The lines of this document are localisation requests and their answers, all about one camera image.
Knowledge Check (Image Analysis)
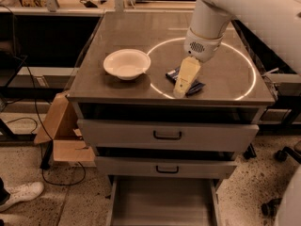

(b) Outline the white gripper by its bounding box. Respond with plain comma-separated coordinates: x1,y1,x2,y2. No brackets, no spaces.
173,29,222,98

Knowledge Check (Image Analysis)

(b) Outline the blue rxbar blueberry wrapper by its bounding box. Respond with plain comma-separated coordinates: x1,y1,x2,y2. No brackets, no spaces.
166,67,204,96

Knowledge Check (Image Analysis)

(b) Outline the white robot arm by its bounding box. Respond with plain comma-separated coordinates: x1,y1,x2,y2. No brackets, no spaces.
173,0,301,98

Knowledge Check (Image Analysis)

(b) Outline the grey drawer cabinet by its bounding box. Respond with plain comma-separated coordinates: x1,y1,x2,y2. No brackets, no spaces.
66,10,276,181

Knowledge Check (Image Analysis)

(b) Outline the top grey drawer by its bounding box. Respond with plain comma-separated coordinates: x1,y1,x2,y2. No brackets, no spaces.
77,120,259,152

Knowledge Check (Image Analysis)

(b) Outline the grey drawer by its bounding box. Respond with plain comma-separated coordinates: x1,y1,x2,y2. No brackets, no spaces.
95,156,236,179
77,120,259,152

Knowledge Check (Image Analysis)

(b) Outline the middle grey drawer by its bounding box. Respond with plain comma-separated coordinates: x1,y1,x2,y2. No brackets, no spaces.
95,156,236,179

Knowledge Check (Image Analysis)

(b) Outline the open bottom drawer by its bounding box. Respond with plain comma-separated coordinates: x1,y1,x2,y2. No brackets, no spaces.
105,177,222,226

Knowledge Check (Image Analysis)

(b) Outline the white ceramic bowl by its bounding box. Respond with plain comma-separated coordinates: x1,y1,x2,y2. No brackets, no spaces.
103,49,151,80

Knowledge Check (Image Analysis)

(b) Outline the black cabinet caster wheel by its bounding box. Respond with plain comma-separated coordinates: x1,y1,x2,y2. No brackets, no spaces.
243,144,257,160

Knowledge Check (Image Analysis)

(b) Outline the cardboard box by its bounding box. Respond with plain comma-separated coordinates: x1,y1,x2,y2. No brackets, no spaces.
34,92,95,167

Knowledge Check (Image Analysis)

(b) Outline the black office chair base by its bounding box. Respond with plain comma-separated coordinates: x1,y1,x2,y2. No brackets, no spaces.
261,146,301,218

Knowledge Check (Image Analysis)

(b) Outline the white sneaker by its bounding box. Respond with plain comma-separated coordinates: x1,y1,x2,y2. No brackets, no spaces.
0,182,44,212

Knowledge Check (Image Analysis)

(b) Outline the black floor cable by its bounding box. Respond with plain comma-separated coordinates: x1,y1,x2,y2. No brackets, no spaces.
0,3,87,187

